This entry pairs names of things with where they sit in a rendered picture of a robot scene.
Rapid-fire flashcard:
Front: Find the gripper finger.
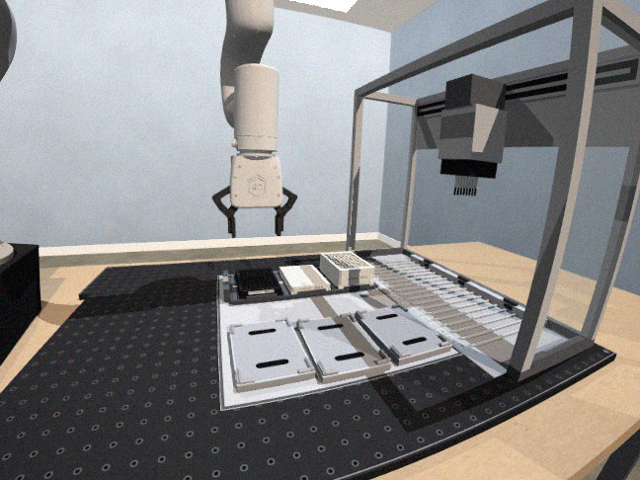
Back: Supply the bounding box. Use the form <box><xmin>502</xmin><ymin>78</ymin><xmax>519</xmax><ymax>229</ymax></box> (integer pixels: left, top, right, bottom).
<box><xmin>274</xmin><ymin>187</ymin><xmax>297</xmax><ymax>236</ymax></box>
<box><xmin>212</xmin><ymin>186</ymin><xmax>238</xmax><ymax>238</ymax></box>

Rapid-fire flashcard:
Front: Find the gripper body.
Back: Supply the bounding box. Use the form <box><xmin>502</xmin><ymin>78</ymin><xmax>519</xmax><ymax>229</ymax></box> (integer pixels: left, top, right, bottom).
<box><xmin>230</xmin><ymin>153</ymin><xmax>282</xmax><ymax>208</ymax></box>

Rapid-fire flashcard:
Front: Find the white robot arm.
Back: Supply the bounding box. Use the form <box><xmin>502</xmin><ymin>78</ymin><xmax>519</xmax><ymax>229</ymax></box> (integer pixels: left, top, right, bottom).
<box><xmin>0</xmin><ymin>0</ymin><xmax>280</xmax><ymax>154</ymax></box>

